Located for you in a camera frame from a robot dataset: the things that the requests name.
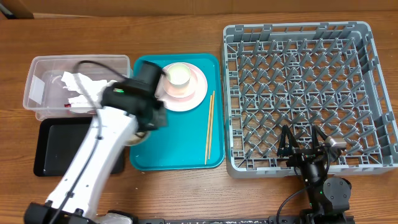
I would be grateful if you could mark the cardboard backdrop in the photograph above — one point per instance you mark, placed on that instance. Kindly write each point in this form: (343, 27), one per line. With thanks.
(111, 8)

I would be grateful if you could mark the pink small plate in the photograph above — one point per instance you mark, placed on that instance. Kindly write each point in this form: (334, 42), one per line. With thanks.
(181, 92)

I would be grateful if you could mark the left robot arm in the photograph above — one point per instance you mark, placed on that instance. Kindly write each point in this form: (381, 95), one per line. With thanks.
(75, 199)

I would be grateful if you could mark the left wooden chopstick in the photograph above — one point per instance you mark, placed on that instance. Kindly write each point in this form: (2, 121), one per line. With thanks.
(208, 129)

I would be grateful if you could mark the wooden chopstick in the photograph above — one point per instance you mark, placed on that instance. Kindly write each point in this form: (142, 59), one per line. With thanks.
(211, 124)
(208, 129)

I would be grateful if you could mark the teal plastic tray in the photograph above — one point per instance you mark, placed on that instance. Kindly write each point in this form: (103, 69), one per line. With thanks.
(181, 143)

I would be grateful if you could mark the black plastic tray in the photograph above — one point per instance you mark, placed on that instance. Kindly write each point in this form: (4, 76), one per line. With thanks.
(58, 142)

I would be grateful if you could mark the grey dishwasher rack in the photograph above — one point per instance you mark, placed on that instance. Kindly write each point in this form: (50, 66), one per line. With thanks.
(299, 75)

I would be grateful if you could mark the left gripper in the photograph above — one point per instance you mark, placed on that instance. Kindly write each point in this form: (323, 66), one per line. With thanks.
(160, 117)

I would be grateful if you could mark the right wooden chopstick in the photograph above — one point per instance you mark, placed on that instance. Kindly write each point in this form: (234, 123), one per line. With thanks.
(211, 124)

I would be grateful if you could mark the clear plastic bin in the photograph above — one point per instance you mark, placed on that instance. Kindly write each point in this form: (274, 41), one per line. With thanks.
(45, 93)

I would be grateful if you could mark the pink large plate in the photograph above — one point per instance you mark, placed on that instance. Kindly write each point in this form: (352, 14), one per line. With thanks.
(187, 103)

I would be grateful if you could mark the white paper cup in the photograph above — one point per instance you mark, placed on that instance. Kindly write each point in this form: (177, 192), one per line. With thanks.
(178, 75)

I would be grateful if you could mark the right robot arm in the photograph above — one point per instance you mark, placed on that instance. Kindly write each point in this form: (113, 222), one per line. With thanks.
(328, 196)

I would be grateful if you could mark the white napkin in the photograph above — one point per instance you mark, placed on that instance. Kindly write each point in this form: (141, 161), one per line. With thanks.
(94, 88)

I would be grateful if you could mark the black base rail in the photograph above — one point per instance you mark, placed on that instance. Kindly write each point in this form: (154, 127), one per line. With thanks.
(269, 220)

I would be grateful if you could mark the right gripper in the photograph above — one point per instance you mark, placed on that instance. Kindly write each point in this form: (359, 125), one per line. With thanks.
(301, 154)

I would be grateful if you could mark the grey bowl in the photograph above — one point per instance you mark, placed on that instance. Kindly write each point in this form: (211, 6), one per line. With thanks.
(137, 138)

